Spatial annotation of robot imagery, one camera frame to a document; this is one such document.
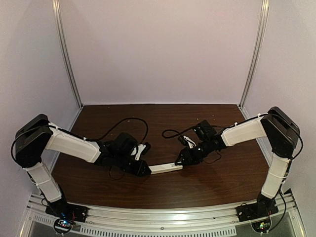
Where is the left aluminium frame post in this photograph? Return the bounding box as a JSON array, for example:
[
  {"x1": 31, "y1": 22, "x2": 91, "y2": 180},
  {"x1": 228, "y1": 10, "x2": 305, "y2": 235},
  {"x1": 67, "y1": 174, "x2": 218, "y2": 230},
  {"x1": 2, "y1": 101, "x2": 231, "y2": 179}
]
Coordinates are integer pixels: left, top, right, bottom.
[{"x1": 52, "y1": 0, "x2": 83, "y2": 109}]

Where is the camera cable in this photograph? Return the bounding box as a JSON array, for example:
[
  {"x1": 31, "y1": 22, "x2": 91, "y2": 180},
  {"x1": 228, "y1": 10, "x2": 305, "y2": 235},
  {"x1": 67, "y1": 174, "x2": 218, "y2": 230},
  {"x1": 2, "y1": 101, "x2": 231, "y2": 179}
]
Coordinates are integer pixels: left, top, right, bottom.
[
  {"x1": 83, "y1": 118, "x2": 149, "y2": 146},
  {"x1": 161, "y1": 124, "x2": 223, "y2": 139}
]

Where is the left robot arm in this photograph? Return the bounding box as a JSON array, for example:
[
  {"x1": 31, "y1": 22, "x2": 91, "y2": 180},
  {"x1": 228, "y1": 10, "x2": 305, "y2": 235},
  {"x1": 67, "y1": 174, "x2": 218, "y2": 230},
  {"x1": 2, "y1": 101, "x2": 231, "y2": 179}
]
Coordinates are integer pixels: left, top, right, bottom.
[{"x1": 10, "y1": 114, "x2": 151, "y2": 203}]

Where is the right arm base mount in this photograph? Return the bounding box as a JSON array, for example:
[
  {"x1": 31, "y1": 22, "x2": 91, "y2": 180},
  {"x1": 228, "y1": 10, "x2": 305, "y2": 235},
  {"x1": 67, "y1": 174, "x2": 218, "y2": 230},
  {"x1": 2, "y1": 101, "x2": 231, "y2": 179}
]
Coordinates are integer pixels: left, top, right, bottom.
[{"x1": 236, "y1": 194, "x2": 278, "y2": 234}]

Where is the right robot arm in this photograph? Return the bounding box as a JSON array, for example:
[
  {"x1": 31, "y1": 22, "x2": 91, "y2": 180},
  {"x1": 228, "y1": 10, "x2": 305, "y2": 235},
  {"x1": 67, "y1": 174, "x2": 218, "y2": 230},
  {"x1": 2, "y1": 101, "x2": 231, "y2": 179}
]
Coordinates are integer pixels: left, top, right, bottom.
[{"x1": 175, "y1": 107, "x2": 304, "y2": 207}]

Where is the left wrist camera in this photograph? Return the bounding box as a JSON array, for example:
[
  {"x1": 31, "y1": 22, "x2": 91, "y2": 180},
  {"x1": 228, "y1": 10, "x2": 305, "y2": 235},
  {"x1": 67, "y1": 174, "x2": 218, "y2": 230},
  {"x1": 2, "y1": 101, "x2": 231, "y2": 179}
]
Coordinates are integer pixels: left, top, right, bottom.
[{"x1": 130, "y1": 142, "x2": 151, "y2": 160}]

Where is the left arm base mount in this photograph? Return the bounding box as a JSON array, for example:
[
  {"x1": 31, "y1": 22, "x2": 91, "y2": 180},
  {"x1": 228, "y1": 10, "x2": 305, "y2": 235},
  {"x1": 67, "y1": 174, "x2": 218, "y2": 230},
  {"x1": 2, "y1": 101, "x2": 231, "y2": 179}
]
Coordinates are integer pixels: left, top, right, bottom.
[{"x1": 44, "y1": 197, "x2": 88, "y2": 236}]

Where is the white remote control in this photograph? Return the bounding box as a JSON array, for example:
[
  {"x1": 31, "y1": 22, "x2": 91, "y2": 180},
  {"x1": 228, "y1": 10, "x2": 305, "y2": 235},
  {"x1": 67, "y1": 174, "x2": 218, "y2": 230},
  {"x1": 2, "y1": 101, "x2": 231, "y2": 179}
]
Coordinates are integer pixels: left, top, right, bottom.
[{"x1": 149, "y1": 163, "x2": 183, "y2": 175}]

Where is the left camera cable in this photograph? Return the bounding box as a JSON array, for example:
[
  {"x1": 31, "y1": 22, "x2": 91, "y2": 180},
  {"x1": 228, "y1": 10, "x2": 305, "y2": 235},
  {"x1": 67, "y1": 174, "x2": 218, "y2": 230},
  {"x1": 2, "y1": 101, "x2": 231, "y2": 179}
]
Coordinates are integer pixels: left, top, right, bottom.
[{"x1": 83, "y1": 118, "x2": 149, "y2": 146}]

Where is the aluminium frame post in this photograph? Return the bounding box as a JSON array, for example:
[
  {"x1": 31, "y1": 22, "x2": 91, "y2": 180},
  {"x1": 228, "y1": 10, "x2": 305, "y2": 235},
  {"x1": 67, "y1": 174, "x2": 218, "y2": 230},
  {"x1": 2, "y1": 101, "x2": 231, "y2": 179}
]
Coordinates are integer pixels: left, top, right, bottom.
[
  {"x1": 52, "y1": 0, "x2": 83, "y2": 109},
  {"x1": 239, "y1": 0, "x2": 270, "y2": 110}
]

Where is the front aluminium rail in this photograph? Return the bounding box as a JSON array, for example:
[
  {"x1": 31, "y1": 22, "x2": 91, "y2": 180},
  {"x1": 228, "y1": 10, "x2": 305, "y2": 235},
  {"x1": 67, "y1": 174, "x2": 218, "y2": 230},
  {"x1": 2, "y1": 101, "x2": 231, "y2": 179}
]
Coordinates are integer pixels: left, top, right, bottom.
[{"x1": 17, "y1": 194, "x2": 307, "y2": 237}]

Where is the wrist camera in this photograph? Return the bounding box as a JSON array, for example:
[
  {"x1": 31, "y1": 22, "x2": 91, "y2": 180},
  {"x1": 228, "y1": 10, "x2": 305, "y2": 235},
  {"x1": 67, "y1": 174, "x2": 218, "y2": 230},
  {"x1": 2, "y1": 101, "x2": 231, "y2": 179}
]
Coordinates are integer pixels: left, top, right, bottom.
[
  {"x1": 130, "y1": 142, "x2": 151, "y2": 160},
  {"x1": 178, "y1": 135, "x2": 196, "y2": 149}
]

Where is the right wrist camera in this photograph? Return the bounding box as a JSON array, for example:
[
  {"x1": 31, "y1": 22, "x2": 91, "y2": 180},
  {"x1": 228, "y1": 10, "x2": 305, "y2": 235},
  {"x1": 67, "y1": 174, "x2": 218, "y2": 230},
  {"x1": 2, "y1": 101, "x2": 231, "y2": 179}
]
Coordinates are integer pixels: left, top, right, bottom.
[{"x1": 178, "y1": 135, "x2": 196, "y2": 149}]

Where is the right camera cable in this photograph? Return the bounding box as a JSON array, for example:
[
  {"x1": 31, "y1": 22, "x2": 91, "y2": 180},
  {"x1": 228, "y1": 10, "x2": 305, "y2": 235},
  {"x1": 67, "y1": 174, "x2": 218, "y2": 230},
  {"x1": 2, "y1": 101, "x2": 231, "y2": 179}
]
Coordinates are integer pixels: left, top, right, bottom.
[{"x1": 161, "y1": 124, "x2": 223, "y2": 139}]

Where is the right aluminium frame post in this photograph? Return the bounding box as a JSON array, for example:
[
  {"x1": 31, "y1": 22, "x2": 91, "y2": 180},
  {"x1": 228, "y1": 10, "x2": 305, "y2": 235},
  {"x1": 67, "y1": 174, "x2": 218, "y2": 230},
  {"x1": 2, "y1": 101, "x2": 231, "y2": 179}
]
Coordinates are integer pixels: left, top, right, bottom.
[{"x1": 239, "y1": 0, "x2": 270, "y2": 110}]

